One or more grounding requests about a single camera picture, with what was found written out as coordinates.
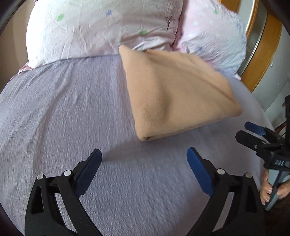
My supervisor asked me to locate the person's right hand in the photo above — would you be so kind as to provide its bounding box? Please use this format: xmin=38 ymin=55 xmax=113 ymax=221
xmin=260 ymin=170 xmax=290 ymax=205

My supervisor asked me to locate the left floral white pillow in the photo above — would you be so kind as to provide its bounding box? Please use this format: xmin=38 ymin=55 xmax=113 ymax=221
xmin=26 ymin=0 xmax=183 ymax=68

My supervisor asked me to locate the tan orange shirt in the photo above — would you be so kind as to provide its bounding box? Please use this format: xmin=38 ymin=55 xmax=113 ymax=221
xmin=119 ymin=45 xmax=242 ymax=141

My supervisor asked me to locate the lavender bed sheet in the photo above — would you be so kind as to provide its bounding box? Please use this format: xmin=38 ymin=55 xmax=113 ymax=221
xmin=1 ymin=56 xmax=272 ymax=235

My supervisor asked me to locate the right floral pink pillow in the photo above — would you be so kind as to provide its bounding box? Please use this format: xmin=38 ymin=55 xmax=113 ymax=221
xmin=173 ymin=1 xmax=247 ymax=77

